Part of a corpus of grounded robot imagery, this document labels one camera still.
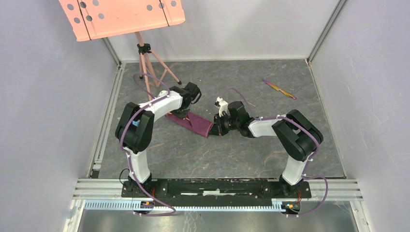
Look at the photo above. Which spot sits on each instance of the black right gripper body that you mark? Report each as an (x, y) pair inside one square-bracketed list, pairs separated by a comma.
[(225, 124)]

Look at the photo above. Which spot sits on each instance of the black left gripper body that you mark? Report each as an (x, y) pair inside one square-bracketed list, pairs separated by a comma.
[(182, 112)]

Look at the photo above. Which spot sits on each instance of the magenta satin napkin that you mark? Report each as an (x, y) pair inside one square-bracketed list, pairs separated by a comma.
[(193, 122)]

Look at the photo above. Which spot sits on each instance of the iridescent rainbow knife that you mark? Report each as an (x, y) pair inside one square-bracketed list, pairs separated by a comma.
[(279, 89)]

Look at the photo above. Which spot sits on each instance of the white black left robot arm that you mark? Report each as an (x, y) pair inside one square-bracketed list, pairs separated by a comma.
[(133, 140)]

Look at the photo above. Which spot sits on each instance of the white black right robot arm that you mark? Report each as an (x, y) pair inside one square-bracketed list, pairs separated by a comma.
[(299, 137)]

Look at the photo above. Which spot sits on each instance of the colourful toy block set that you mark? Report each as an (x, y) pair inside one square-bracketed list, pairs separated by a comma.
[(136, 123)]

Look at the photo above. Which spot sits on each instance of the pink music stand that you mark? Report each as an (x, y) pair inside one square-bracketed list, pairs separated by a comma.
[(96, 19)]

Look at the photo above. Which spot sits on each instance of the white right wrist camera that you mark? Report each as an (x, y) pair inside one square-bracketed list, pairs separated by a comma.
[(222, 106)]

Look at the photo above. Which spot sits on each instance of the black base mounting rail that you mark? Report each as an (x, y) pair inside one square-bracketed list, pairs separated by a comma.
[(210, 192)]

